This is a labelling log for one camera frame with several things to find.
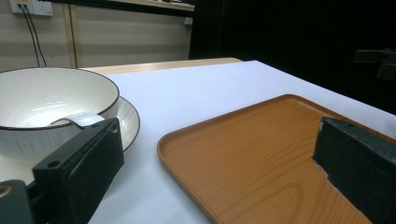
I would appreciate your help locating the small white wall socket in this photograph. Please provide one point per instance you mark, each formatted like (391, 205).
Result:
(188, 21)

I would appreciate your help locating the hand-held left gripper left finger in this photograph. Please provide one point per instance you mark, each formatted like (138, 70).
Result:
(90, 161)

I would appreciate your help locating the white bowl with black rim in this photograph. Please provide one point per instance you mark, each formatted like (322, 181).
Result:
(46, 93)

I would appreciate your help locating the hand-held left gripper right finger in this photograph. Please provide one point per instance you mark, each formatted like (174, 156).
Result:
(361, 168)

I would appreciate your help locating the wooden tray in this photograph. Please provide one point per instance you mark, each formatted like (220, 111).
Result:
(249, 155)

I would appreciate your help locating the wooden wall strip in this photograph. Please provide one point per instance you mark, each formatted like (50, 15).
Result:
(71, 37)

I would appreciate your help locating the white plate with black rim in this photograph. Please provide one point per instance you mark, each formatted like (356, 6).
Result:
(129, 124)

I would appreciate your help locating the dark blurred device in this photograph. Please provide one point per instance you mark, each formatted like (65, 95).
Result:
(378, 60)

